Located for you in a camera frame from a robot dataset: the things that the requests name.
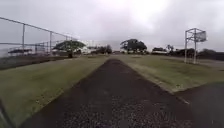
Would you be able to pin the dark low wall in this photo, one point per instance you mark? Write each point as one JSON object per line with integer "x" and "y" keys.
{"x": 30, "y": 61}

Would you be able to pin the dark hedge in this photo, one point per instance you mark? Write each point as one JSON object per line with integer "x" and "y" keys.
{"x": 200, "y": 53}

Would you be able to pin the dark asphalt path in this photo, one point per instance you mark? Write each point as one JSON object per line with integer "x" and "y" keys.
{"x": 113, "y": 93}

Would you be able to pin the low building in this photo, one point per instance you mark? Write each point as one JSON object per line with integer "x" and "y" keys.
{"x": 159, "y": 50}
{"x": 18, "y": 51}

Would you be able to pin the dark clump of trees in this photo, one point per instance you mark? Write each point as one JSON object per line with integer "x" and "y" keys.
{"x": 105, "y": 50}

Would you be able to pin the umbrella shaped tree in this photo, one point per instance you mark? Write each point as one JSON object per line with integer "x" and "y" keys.
{"x": 69, "y": 45}

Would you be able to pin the wide dark tree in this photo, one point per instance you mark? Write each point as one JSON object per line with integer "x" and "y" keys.
{"x": 133, "y": 45}

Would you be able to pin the white basketball hoop frame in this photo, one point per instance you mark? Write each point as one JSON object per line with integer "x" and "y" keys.
{"x": 194, "y": 40}

